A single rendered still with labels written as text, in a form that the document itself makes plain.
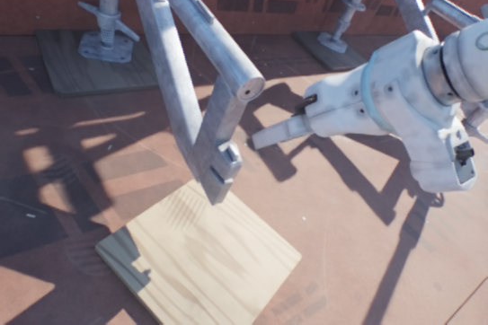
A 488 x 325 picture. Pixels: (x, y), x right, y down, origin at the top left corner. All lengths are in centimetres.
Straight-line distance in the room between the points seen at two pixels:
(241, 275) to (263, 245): 9
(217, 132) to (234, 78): 11
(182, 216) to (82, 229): 20
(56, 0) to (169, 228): 77
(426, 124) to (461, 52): 6
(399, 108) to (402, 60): 4
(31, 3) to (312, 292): 107
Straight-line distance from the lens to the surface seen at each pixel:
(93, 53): 113
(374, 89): 30
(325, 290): 81
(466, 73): 28
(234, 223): 77
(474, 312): 107
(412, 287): 96
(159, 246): 71
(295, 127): 36
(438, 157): 31
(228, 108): 51
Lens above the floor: 65
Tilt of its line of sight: 41 degrees down
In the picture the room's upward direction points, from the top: 25 degrees clockwise
